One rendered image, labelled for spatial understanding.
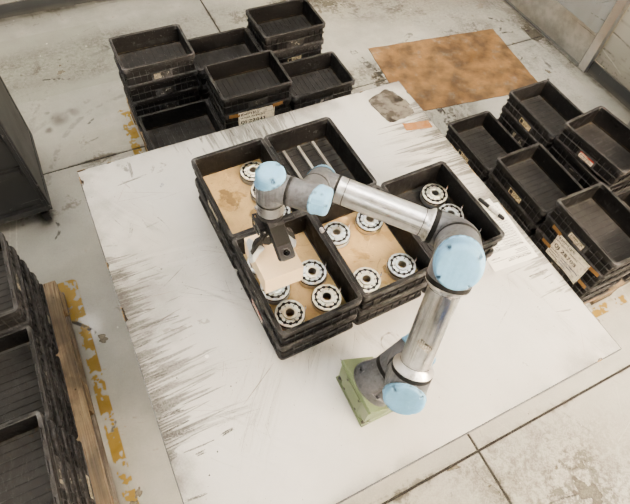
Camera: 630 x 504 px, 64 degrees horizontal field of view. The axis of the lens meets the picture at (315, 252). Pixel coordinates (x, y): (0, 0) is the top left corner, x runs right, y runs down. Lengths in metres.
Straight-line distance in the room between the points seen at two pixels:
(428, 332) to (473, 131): 2.12
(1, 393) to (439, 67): 3.41
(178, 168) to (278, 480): 1.32
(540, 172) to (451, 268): 1.90
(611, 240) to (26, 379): 2.62
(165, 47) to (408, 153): 1.61
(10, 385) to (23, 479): 0.42
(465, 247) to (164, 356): 1.10
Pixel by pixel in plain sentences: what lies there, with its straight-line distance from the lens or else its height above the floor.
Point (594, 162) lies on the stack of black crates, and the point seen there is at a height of 0.54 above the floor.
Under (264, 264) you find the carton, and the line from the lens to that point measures 1.46.
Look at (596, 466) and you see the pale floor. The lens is 2.82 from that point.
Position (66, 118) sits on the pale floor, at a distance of 3.72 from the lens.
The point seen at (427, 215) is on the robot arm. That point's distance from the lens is 1.34.
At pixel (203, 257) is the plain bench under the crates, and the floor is 0.70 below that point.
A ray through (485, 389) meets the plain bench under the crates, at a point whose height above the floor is 0.70.
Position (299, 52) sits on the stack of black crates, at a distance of 3.32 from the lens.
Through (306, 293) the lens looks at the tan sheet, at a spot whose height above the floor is 0.83.
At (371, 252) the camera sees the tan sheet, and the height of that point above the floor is 0.83.
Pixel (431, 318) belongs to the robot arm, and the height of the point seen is 1.25.
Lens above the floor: 2.38
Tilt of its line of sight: 57 degrees down
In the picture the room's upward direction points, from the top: 7 degrees clockwise
